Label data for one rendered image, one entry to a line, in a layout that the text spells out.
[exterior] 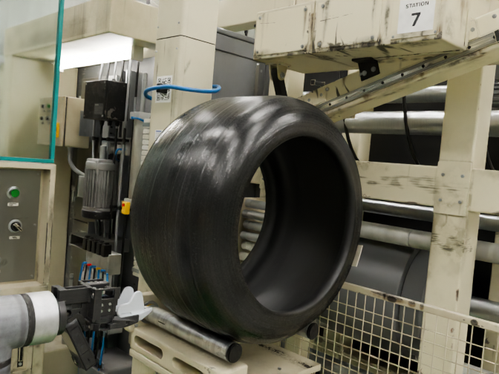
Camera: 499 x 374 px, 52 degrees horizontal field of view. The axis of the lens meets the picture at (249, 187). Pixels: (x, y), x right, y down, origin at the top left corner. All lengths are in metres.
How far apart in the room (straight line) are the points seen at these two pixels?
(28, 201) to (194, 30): 0.72
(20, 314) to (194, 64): 0.85
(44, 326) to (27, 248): 0.78
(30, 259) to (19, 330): 0.80
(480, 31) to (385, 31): 0.22
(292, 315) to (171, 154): 0.47
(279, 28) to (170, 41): 0.32
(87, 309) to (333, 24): 0.93
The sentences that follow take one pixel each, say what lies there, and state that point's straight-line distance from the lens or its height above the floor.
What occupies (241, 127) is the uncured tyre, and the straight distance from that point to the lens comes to 1.09.
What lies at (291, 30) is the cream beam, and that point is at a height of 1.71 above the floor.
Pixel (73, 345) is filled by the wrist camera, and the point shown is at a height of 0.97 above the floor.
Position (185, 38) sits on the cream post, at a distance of 1.48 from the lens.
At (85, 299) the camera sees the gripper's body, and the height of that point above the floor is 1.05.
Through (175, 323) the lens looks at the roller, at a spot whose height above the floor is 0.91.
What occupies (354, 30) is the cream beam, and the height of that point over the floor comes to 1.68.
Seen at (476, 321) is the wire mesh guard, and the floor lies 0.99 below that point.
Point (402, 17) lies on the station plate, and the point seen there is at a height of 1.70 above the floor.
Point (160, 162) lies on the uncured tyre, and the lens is 1.15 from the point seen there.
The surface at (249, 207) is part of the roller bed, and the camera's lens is 1.79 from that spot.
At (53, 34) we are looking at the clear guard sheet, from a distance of 1.72.
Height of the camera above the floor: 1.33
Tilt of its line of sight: 3 degrees down
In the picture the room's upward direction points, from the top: 5 degrees clockwise
